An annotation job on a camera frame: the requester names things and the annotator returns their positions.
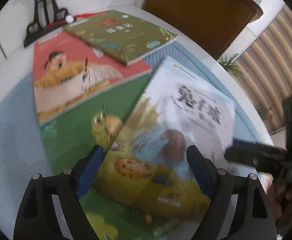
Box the white rabbit slope book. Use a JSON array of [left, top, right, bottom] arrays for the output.
[[94, 57, 235, 220]]

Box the person right hand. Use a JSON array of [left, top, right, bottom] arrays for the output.
[[267, 183, 292, 238]]

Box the green frog cover book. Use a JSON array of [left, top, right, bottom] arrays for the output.
[[40, 74, 181, 239]]

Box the potted green plant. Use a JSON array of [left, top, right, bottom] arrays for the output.
[[217, 54, 243, 76]]

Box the pink scholar cover book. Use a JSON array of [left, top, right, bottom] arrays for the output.
[[33, 31, 151, 125]]

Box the dark wooden cabinet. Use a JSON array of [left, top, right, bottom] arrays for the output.
[[143, 0, 263, 59]]

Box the red tassel with bead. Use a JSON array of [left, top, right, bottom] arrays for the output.
[[46, 10, 108, 27]]

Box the olive green insect book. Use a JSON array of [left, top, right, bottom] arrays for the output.
[[64, 10, 177, 66]]

